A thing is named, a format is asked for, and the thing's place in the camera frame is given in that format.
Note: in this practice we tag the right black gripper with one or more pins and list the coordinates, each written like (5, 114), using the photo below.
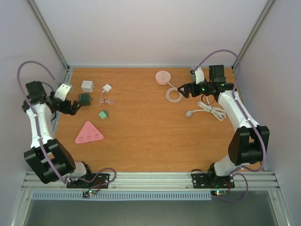
(186, 90)

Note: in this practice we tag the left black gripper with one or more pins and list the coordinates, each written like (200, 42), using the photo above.
(67, 110)

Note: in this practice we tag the green cube socket adapter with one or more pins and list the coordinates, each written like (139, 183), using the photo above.
(85, 99)

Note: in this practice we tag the white cube socket adapter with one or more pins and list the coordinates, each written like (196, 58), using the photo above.
(87, 86)

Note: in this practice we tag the light green plug adapter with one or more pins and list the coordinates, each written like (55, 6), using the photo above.
(103, 114)

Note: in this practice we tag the pink triangular power strip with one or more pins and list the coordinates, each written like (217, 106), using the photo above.
(88, 133)

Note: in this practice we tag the white usb charger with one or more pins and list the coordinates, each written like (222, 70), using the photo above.
(107, 88)

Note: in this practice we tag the round pink power strip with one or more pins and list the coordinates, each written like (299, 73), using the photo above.
(162, 77)

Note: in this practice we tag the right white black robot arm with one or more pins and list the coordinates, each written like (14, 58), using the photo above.
(249, 143)

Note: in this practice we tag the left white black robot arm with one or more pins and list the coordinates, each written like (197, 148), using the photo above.
(47, 157)

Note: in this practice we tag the left controller board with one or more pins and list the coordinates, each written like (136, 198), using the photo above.
(89, 193)

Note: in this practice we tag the controller board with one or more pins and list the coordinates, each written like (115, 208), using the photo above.
(219, 192)
(89, 193)

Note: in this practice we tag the right controller board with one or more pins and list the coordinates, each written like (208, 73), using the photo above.
(219, 192)

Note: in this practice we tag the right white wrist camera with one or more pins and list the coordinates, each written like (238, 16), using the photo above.
(197, 75)

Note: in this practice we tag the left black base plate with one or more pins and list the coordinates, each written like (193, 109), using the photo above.
(79, 184)

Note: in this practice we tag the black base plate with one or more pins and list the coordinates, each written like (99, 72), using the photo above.
(79, 184)
(203, 180)

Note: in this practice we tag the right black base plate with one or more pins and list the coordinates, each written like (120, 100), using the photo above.
(203, 180)

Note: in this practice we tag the grey slotted cable duct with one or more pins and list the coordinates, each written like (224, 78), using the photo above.
(123, 196)

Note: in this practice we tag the aluminium front rail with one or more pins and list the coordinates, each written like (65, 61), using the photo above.
(157, 181)

